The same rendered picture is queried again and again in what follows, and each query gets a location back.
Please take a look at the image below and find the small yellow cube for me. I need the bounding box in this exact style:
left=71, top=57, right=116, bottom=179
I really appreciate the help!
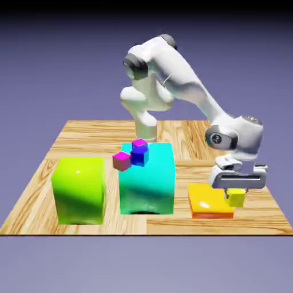
left=228, top=188, right=246, bottom=208

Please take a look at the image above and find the large lime green box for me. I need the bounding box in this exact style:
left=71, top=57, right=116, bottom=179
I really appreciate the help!
left=50, top=157, right=106, bottom=225

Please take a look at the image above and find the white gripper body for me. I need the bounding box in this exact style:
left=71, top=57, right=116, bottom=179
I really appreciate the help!
left=208, top=163, right=268, bottom=190

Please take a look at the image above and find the large cyan box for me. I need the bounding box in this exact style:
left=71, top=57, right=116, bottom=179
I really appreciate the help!
left=118, top=142, right=176, bottom=215

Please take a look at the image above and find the small blue cube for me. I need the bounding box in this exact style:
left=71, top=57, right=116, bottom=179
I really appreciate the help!
left=130, top=145, right=149, bottom=167

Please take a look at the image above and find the small magenta cube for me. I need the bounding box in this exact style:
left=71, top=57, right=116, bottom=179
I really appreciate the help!
left=112, top=151, right=132, bottom=172
left=131, top=138, right=149, bottom=149

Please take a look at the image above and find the large orange box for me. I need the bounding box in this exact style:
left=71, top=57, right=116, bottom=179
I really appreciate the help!
left=187, top=183, right=235, bottom=219

